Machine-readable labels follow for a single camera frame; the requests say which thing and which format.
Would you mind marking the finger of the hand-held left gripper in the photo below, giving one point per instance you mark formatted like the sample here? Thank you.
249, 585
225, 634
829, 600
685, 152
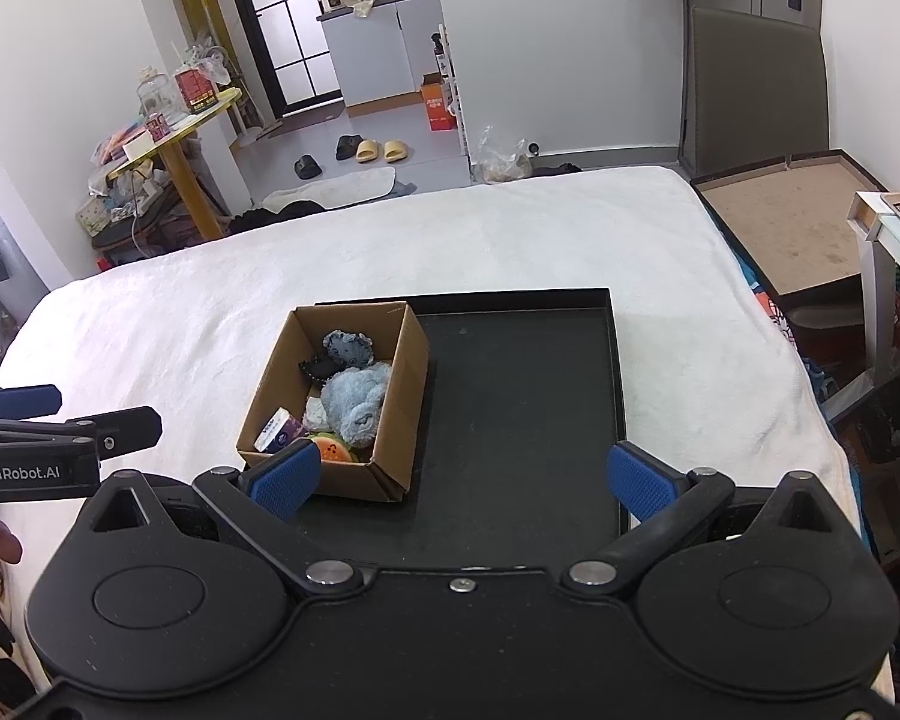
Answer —
22, 401
131, 427

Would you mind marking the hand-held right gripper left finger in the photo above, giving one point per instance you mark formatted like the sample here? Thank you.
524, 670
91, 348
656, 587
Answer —
285, 476

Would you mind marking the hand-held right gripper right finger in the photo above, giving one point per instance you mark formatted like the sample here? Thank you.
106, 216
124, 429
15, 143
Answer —
641, 480

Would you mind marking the blue white tissue pack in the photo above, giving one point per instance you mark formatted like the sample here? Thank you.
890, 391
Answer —
277, 431

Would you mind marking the hamburger plush toy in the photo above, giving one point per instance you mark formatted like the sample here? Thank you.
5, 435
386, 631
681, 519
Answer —
334, 450

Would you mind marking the white cloth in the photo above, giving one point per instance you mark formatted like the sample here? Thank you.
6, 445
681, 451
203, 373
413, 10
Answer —
316, 412

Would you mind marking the fluffy grey-blue plush toy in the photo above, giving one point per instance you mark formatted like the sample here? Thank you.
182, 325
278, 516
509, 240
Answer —
356, 401

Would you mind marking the black dotted fabric pouch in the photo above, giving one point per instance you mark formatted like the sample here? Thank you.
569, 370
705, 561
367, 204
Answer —
316, 367

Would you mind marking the black tray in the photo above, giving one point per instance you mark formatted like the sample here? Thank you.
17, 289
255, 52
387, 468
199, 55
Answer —
517, 427

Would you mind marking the blue-grey knitted cloth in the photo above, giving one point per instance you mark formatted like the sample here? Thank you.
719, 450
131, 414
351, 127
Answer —
349, 349

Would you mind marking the brown cardboard box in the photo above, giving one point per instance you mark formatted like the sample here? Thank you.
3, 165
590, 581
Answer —
401, 390

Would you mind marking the pile of bags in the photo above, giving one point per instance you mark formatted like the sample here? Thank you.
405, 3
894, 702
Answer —
142, 217

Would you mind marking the yellow round table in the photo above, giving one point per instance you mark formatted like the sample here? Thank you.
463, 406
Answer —
187, 180

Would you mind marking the black clothes pile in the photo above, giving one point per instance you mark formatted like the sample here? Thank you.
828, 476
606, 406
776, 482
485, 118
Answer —
277, 216

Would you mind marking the white floor mat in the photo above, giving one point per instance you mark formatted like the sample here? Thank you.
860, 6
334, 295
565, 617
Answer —
330, 187

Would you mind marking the framed cork board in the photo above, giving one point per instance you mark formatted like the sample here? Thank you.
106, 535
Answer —
787, 225

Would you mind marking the white side table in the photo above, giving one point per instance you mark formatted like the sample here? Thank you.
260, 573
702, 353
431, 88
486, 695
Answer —
877, 285

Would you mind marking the black slipper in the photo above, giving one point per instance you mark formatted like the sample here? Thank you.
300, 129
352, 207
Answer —
307, 166
347, 146

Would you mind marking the white floor stand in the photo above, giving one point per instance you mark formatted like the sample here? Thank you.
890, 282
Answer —
246, 127

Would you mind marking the clear glass jar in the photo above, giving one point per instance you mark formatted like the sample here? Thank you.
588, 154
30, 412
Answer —
154, 94

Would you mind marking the yellow slipper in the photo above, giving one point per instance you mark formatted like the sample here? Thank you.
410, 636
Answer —
367, 151
397, 151

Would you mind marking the red carton box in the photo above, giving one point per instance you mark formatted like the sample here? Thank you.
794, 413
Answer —
196, 90

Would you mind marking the clear plastic bag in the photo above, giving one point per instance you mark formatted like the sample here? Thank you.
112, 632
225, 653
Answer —
502, 161

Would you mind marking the orange cardboard carton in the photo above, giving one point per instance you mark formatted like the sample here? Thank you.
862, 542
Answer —
438, 105

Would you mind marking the grey padded panel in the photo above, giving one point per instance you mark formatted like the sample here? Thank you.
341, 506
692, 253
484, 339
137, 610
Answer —
757, 90

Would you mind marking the black framed glass door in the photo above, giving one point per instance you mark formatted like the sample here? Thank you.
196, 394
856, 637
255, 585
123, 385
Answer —
285, 37

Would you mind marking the white kitchen cabinet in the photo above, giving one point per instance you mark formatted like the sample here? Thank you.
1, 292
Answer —
367, 52

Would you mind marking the black spray bottle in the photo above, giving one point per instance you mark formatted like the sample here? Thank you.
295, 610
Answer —
440, 60

